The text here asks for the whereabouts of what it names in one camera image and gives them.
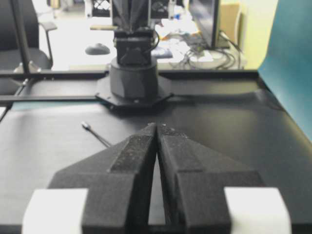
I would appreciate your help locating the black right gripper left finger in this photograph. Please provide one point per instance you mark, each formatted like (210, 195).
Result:
(119, 182)

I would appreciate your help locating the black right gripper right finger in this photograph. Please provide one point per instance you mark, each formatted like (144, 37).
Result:
(193, 178)

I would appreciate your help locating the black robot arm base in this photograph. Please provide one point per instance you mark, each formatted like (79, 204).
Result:
(133, 61)

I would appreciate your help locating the black computer mouse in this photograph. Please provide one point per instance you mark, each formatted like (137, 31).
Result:
(97, 49)

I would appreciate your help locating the teal backdrop sheet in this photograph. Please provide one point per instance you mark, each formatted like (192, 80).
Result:
(287, 66)

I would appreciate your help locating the black computer monitor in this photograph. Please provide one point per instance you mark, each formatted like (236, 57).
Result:
(206, 14)

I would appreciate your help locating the black office chair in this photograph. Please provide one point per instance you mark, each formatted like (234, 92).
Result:
(25, 46)

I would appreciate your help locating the black aluminium frame rail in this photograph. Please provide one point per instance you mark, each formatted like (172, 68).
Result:
(80, 86)

